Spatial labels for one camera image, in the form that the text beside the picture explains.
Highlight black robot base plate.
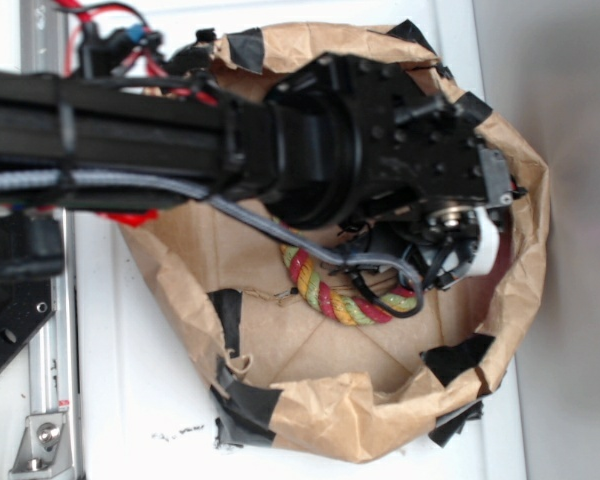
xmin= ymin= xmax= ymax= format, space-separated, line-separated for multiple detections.
xmin=0 ymin=214 xmax=65 ymax=373

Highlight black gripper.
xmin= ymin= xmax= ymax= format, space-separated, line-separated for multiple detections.
xmin=349 ymin=57 xmax=525 ymax=290

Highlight brown paper bag tray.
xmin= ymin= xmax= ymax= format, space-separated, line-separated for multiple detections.
xmin=122 ymin=21 xmax=550 ymax=463

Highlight multicolored twisted rope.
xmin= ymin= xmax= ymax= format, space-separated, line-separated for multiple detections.
xmin=270 ymin=215 xmax=419 ymax=329

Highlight red wires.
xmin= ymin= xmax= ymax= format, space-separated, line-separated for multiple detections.
xmin=54 ymin=0 xmax=221 ymax=109

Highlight grey cable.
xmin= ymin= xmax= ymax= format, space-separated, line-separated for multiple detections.
xmin=0 ymin=169 xmax=426 ymax=319

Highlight aluminium rail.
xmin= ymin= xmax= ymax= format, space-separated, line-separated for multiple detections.
xmin=18 ymin=1 xmax=85 ymax=479

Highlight metal corner bracket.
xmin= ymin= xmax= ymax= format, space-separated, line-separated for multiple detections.
xmin=8 ymin=412 xmax=74 ymax=479

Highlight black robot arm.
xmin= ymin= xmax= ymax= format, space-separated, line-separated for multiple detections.
xmin=0 ymin=53 xmax=520 ymax=251

